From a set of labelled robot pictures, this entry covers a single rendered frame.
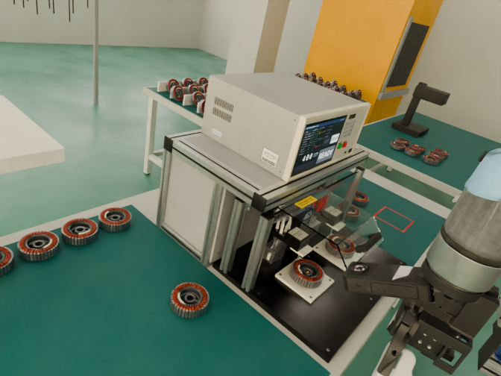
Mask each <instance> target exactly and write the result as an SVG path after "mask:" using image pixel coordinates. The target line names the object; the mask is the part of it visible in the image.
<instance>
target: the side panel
mask: <svg viewBox="0 0 501 376"><path fill-rule="evenodd" d="M223 191H224V188H223V187H222V186H220V185H219V184H217V183H216V182H215V181H213V180H211V179H210V178H208V177H207V176H206V175H204V174H202V173H201V172H199V171H198V170H197V169H195V168H193V167H192V166H190V165H189V164H188V163H186V162H184V161H183V160H181V159H180V158H178V157H176V156H175V155H173V154H172V153H170V152H169V151H167V150H165V149H163V163H162V171H161V179H160V193H159V201H158V208H157V223H156V226H157V227H158V226H159V228H160V229H161V230H162V231H164V232H165V233H166V234H167V235H168V236H170V237H171V238H172V239H173V240H174V241H175V242H176V243H177V244H179V245H180V246H181V247H182V248H184V249H185V250H186V251H187V252H189V253H190V254H191V255H192V256H193V257H194V258H195V259H196V260H198V261H199V262H200V263H201V264H204V266H205V267H208V264H209V265H211V263H210V262H209V258H210V254H211V250H212V243H213V239H214V235H215V228H216V224H217V220H218V213H219V209H220V205H221V199H222V195H223Z"/></svg>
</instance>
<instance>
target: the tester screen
mask: <svg viewBox="0 0 501 376"><path fill-rule="evenodd" d="M345 118H346V117H345ZM345 118H342V119H337V120H333V121H330V122H325V123H321V124H318V125H313V126H309V127H306V130H305V132H304V135H303V139H302V142H301V145H300V149H299V152H298V155H297V159H296V162H295V165H294V168H295V167H296V166H299V165H302V164H304V163H308V162H310V161H312V160H315V159H316V160H315V163H314V164H312V165H310V166H307V167H305V168H302V169H299V170H297V171H295V172H294V169H293V172H292V175H293V174H296V173H298V172H301V171H303V170H305V169H308V168H310V167H313V166H316V165H318V164H319V163H316V161H317V159H318V155H319V152H320V150H322V149H325V148H328V147H330V146H333V145H336V143H337V142H333V143H330V144H328V145H325V146H322V144H323V141H324V138H326V137H330V136H332V135H336V134H339V135H340V133H341V129H342V126H343V124H344V121H345ZM321 146H322V147H321ZM313 152H314V153H313ZM311 153H313V155H312V159H311V160H307V161H305V162H303V163H301V162H302V159H303V156H304V155H307V154H311ZM330 159H331V158H330ZM330 159H327V160H330ZM327 160H324V161H322V162H320V163H323V162H325V161H327Z"/></svg>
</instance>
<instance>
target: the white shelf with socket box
mask: <svg viewBox="0 0 501 376"><path fill-rule="evenodd" d="M65 161H66V158H65V148H64V147H63V146H62V145H61V144H59V143H58V142H57V141H56V140H55V139H54V138H52V137H51V136H50V135H49V134H47V133H46V132H45V131H44V130H43V129H42V128H41V127H40V126H39V125H37V124H36V123H35V122H33V121H32V120H31V119H30V118H29V117H27V116H26V115H25V114H24V113H23V112H22V111H21V110H20V109H18V108H17V107H16V106H15V105H14V104H12V103H11V102H10V101H8V100H7V99H6V98H5V97H4V96H2V95H0V174H4V173H9V172H16V171H20V170H24V169H31V168H35V167H39V166H46V165H50V164H54V163H61V162H65Z"/></svg>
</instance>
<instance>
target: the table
mask: <svg viewBox="0 0 501 376"><path fill-rule="evenodd" d="M295 76H297V77H299V78H302V79H305V80H307V81H308V79H310V80H309V81H310V82H312V83H314V84H318V85H320V86H322V87H326V88H328V89H330V90H333V91H336V92H338V93H341V94H343V95H347V96H349V97H351V98H354V99H356V100H359V101H362V102H367V101H364V100H362V99H361V97H362V91H361V90H356V91H355V92H354V90H350V91H349V93H347V90H346V86H345V85H341V86H340V88H339V87H338V83H337V81H332V83H331V84H330V82H329V81H325V82H324V80H323V78H322V77H317V79H316V74H315V73H314V72H311V73H310V74H309V76H308V74H307V73H306V72H305V73H303V74H302V77H301V75H300V73H297V74H295ZM208 83H209V81H208V80H207V79H206V78H205V77H200V78H199V79H198V80H197V85H196V84H194V81H193V80H192V79H191V78H184V79H183V80H182V82H181V86H180V85H179V82H177V80H176V79H174V78H172V79H168V80H167V81H166V89H167V91H164V92H157V89H158V87H143V89H142V93H143V94H145V95H146V96H148V97H149V99H148V119H147V130H146V140H145V160H144V171H143V172H144V173H145V174H146V175H149V174H150V173H151V172H152V163H153V162H154V163H156V164H157V165H158V166H159V167H161V168H162V163H163V161H162V160H161V159H160V158H158V156H161V155H163V149H159V150H156V151H154V136H155V127H156V118H157V102H159V103H161V104H162V105H164V106H166V107H167V108H169V109H171V110H173V111H174V112H176V113H179V114H180V115H181V116H184V117H185V118H187V119H189V120H190V121H192V122H194V123H196V124H197V125H200V126H201V127H202V122H203V117H204V108H205V103H206V99H205V97H204V95H203V94H202V93H207V88H208ZM323 83H324V85H323ZM172 86H173V87H172ZM199 86H202V93H201V90H200V89H199ZM183 87H187V94H188V95H191V94H192V95H191V101H192V104H191V105H184V106H183V97H184V95H185V94H186V93H185V92H184V91H185V90H184V88H183ZM332 87H333V89H332ZM192 89H193V90H192ZM176 90H177V91H176ZM178 90H179V91H178ZM170 93H171V95H172V98H170ZM177 93H178V94H177ZM179 95H180V97H178V96H179ZM196 96H197V97H196ZM198 102H200V103H199V105H198ZM368 103H369V104H370V102H368ZM198 106H199V108H198ZM197 108H198V109H199V112H200V113H197Z"/></svg>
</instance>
